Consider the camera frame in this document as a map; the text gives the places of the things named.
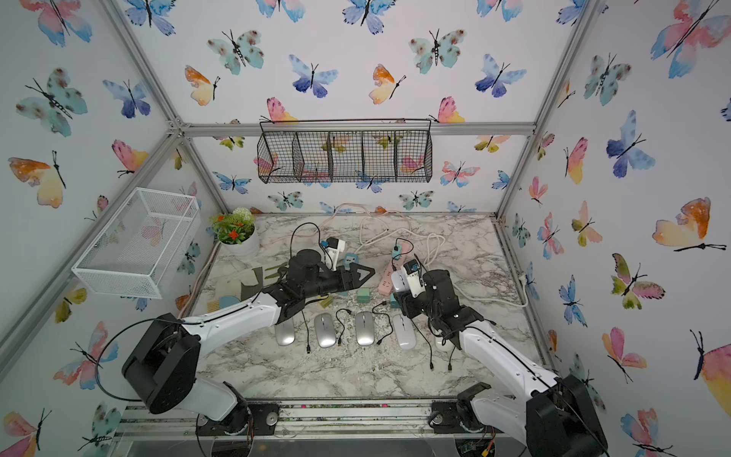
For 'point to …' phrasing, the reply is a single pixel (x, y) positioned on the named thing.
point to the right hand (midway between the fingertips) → (406, 288)
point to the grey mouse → (325, 330)
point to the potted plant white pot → (236, 232)
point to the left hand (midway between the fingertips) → (371, 273)
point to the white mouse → (405, 332)
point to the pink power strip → (385, 287)
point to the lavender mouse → (400, 281)
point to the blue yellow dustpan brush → (221, 303)
